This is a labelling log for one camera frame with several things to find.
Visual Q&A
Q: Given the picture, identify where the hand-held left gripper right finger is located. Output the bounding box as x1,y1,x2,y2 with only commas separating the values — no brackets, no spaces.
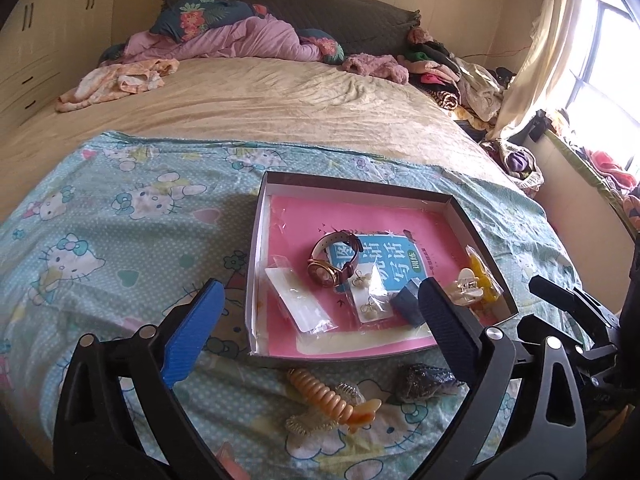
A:
415,276,588,480

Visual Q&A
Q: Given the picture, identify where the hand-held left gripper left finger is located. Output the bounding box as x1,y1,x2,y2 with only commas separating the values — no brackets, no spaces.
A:
52,280,226,480

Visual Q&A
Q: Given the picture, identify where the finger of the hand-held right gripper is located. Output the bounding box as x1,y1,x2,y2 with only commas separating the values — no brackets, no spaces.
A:
517,315,621,411
528,275,623,346

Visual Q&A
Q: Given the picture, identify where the small blue box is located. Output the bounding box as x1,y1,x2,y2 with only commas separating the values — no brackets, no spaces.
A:
391,280,426,328

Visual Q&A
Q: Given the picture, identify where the white hair claw clip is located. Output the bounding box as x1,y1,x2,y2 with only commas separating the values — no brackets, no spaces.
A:
447,269,488,306

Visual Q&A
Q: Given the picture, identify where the packet of yellow rings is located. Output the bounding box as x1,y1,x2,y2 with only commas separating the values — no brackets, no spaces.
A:
467,247,503,306

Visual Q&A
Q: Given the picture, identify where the clear packet of earrings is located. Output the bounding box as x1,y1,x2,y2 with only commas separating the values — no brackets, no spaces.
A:
350,270,396,323

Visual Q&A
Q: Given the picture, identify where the shallow dark cardboard box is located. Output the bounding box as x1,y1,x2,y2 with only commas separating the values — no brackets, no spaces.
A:
245,170,521,361

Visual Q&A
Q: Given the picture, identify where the long clear plastic packet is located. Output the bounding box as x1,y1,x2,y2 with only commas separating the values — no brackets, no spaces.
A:
265,266,333,333

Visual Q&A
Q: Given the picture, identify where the brown strap wristwatch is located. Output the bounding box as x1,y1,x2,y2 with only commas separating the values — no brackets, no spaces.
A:
306,230,365,288

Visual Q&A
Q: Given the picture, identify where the dark beaded item in packet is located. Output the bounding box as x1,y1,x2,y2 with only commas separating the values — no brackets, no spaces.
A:
397,362,466,403

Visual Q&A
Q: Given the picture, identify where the cartoon cat printed sheet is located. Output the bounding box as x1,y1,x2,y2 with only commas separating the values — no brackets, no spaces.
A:
0,130,586,480

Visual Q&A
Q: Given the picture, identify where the orange hair claw clip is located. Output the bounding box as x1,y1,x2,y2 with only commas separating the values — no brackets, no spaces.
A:
347,399,383,433

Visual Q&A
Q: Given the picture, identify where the red cloth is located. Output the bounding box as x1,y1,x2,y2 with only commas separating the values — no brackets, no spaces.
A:
585,147,640,191

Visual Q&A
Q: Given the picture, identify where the green sill cloth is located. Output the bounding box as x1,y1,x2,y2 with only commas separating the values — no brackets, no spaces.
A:
545,127,640,236

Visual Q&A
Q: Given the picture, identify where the purple clothes bundle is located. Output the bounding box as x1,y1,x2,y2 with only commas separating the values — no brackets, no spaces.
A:
482,137,543,193

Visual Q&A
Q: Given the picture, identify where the window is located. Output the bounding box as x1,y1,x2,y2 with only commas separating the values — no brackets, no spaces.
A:
565,0,640,181

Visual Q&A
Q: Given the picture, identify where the beige bed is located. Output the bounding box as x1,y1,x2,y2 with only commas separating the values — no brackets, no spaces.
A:
0,55,526,221

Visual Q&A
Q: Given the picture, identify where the pile of clothes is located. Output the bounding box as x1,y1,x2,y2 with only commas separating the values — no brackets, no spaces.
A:
405,27,516,128

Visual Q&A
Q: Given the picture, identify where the cream curtain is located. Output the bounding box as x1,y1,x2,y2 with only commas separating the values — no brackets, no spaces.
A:
487,0,591,141

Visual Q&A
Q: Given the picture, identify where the peach patterned garment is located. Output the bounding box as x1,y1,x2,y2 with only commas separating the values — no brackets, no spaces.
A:
55,57,180,113

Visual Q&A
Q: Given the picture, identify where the pink fuzzy garment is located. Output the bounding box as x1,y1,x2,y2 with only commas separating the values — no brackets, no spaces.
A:
341,52,411,85

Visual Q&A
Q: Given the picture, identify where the pink quilt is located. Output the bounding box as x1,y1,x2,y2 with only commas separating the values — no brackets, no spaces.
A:
122,12,326,63

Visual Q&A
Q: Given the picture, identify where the small floral pillow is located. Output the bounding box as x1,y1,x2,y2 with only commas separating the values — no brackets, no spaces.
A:
297,27,346,65

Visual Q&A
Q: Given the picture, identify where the large floral pillow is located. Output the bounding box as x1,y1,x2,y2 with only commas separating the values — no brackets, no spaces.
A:
150,0,253,43

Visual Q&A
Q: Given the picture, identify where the cream wardrobe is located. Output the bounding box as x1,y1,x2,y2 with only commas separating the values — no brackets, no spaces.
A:
0,0,118,131

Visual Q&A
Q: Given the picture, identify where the dark grey headboard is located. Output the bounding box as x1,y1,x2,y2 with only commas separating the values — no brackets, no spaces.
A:
162,0,421,56

